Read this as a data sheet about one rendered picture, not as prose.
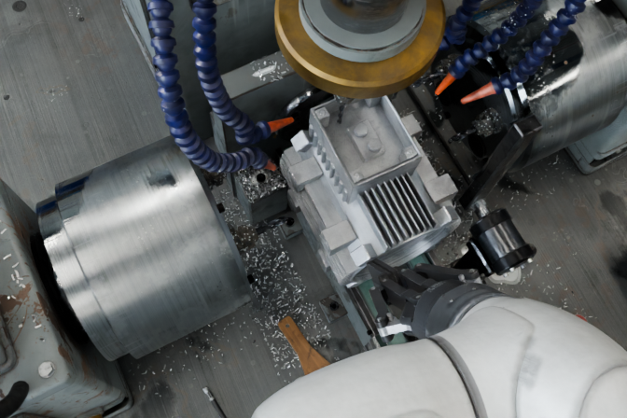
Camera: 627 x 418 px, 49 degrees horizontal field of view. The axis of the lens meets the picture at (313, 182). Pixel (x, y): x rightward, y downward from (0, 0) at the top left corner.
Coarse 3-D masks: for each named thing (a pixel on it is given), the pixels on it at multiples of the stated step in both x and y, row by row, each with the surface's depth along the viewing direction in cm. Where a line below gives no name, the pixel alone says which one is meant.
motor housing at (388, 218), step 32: (288, 160) 96; (320, 160) 94; (320, 192) 93; (384, 192) 90; (416, 192) 90; (320, 224) 94; (352, 224) 91; (384, 224) 89; (416, 224) 89; (384, 256) 103; (416, 256) 102
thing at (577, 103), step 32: (512, 0) 97; (544, 0) 95; (608, 0) 96; (480, 32) 94; (576, 32) 93; (608, 32) 94; (448, 64) 100; (480, 64) 96; (512, 64) 91; (544, 64) 91; (576, 64) 92; (608, 64) 94; (448, 96) 108; (512, 96) 93; (544, 96) 92; (576, 96) 93; (608, 96) 96; (480, 128) 97; (544, 128) 94; (576, 128) 97
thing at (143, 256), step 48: (96, 192) 82; (144, 192) 81; (192, 192) 82; (48, 240) 80; (96, 240) 79; (144, 240) 80; (192, 240) 81; (240, 240) 89; (96, 288) 78; (144, 288) 80; (192, 288) 82; (240, 288) 85; (96, 336) 81; (144, 336) 83
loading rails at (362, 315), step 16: (288, 224) 116; (304, 224) 114; (432, 256) 105; (336, 288) 112; (352, 288) 102; (368, 288) 103; (320, 304) 113; (336, 304) 112; (352, 304) 106; (368, 304) 103; (336, 320) 112; (352, 320) 111; (368, 320) 101; (368, 336) 105; (400, 336) 101
